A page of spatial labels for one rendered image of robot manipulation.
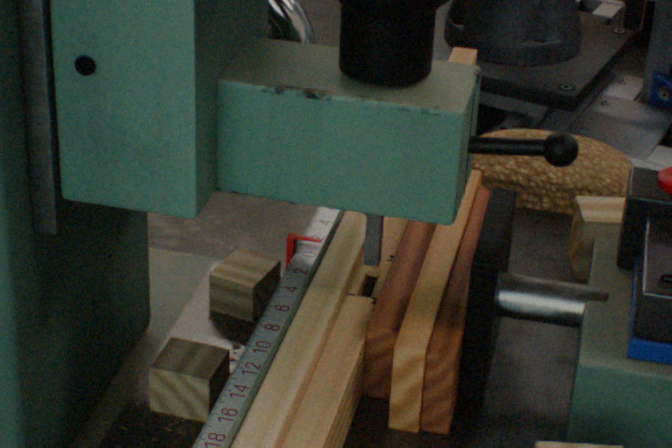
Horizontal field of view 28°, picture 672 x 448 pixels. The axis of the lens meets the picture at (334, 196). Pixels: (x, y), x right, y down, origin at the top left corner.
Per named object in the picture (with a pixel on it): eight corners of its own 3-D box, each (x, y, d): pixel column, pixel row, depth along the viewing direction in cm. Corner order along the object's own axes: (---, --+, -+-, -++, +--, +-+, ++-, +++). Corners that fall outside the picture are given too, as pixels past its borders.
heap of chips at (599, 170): (639, 224, 95) (647, 178, 93) (445, 196, 97) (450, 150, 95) (643, 169, 102) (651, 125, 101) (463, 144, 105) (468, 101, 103)
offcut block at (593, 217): (575, 279, 88) (583, 220, 85) (567, 252, 91) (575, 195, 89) (639, 282, 88) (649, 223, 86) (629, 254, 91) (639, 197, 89)
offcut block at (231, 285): (208, 309, 101) (208, 273, 99) (238, 281, 104) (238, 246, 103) (252, 323, 99) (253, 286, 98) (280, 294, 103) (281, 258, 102)
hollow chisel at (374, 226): (378, 267, 78) (383, 192, 76) (363, 265, 78) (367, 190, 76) (381, 259, 79) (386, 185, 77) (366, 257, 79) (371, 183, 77)
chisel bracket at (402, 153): (452, 253, 73) (465, 112, 69) (208, 215, 76) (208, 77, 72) (471, 192, 80) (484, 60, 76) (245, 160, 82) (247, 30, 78)
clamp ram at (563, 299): (589, 421, 73) (612, 283, 69) (456, 398, 75) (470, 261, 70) (599, 333, 81) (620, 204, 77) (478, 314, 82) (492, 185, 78)
